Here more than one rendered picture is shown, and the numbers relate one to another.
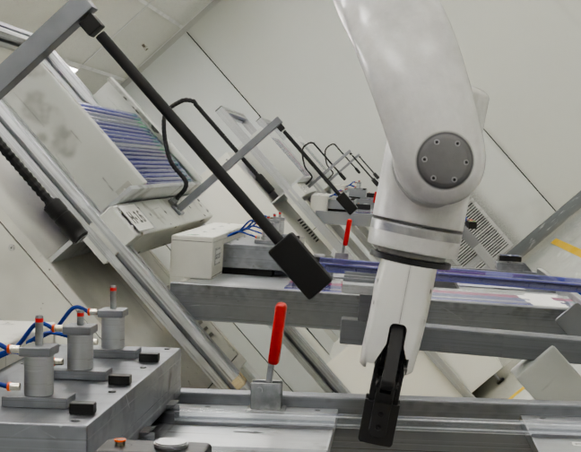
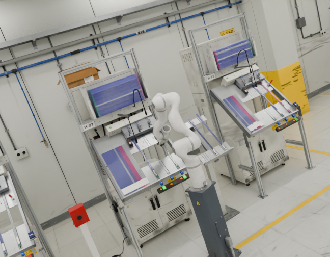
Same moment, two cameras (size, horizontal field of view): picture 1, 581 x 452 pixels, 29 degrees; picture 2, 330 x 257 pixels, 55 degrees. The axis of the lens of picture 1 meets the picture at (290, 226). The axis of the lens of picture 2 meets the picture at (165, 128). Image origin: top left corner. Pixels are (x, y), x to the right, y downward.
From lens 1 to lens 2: 273 cm
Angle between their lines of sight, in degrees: 64
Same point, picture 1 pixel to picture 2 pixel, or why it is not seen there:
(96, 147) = (212, 62)
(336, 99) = not seen: outside the picture
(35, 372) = (129, 130)
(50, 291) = (199, 79)
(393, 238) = not seen: hidden behind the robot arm
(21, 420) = (125, 133)
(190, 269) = (223, 83)
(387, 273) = not seen: hidden behind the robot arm
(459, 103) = (156, 135)
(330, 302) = (224, 106)
